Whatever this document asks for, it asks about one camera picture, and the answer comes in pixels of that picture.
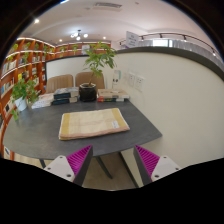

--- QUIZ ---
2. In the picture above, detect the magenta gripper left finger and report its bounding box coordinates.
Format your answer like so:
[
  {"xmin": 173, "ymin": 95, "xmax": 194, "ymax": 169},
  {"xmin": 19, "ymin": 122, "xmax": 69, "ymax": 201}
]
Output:
[{"xmin": 44, "ymin": 145, "xmax": 93, "ymax": 186}]

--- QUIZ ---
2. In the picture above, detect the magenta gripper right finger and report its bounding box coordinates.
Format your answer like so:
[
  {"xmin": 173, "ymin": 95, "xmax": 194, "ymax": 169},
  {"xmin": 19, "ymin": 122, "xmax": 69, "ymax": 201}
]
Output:
[{"xmin": 133, "ymin": 145, "xmax": 180, "ymax": 185}]

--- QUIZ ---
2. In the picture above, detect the yellow folded towel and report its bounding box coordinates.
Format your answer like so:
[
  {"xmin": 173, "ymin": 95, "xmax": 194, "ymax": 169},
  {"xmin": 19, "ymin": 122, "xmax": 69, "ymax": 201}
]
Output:
[{"xmin": 59, "ymin": 108, "xmax": 130, "ymax": 140}]

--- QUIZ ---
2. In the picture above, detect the dark book stack left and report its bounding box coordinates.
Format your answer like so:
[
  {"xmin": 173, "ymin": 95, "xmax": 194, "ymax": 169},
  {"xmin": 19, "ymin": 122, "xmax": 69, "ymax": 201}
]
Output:
[{"xmin": 52, "ymin": 87, "xmax": 79, "ymax": 105}]

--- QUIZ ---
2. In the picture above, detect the white patterned book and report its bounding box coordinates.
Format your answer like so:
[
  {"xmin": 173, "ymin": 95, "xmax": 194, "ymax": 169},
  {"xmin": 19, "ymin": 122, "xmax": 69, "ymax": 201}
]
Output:
[{"xmin": 31, "ymin": 93, "xmax": 54, "ymax": 109}]

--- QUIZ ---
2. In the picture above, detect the book stack right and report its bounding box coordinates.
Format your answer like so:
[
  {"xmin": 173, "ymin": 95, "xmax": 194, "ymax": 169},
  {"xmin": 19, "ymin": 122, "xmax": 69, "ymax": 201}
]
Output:
[{"xmin": 97, "ymin": 89, "xmax": 129, "ymax": 102}]

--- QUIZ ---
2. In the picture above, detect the beige chair left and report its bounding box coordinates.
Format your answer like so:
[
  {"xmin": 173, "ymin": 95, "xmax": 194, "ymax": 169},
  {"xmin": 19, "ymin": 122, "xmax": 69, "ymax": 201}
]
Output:
[{"xmin": 46, "ymin": 74, "xmax": 74, "ymax": 93}]

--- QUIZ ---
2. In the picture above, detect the beige chair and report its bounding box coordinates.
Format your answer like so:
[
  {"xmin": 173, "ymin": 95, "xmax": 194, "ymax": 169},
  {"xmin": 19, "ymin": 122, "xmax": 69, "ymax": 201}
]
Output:
[
  {"xmin": 46, "ymin": 74, "xmax": 74, "ymax": 93},
  {"xmin": 75, "ymin": 72, "xmax": 105, "ymax": 89}
]

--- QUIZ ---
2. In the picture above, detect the beige chair right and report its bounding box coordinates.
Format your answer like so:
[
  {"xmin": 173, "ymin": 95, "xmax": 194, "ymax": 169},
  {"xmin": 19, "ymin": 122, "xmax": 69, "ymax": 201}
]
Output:
[{"xmin": 75, "ymin": 72, "xmax": 105, "ymax": 89}]

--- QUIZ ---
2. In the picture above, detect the white pot leafy plant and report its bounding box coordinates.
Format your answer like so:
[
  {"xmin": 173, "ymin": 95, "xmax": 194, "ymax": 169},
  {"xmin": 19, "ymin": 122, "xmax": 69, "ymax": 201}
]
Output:
[{"xmin": 11, "ymin": 79, "xmax": 38, "ymax": 120}]

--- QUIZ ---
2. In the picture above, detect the orange wooden bookshelf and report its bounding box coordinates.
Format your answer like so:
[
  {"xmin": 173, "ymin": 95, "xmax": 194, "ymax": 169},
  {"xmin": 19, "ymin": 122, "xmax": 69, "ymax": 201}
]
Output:
[{"xmin": 0, "ymin": 37, "xmax": 112, "ymax": 161}]

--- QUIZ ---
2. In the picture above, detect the black pot green plant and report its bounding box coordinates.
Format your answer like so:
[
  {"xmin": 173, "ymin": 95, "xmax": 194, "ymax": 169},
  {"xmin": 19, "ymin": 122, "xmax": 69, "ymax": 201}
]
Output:
[{"xmin": 79, "ymin": 41, "xmax": 116, "ymax": 102}]

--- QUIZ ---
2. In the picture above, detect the white hanging sign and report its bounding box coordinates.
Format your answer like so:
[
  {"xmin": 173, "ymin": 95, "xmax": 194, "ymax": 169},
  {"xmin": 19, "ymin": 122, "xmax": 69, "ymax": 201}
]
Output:
[{"xmin": 126, "ymin": 31, "xmax": 139, "ymax": 48}]

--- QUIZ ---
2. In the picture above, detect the ceiling lamp cluster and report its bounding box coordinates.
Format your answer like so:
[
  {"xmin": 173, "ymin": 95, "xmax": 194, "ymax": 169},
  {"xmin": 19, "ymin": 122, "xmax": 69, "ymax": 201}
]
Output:
[{"xmin": 70, "ymin": 30, "xmax": 88, "ymax": 41}]

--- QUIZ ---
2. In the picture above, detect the white wall socket panel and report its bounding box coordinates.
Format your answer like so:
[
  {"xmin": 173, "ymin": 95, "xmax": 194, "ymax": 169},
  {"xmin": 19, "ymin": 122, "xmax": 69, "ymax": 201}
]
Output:
[{"xmin": 128, "ymin": 73, "xmax": 144, "ymax": 91}]

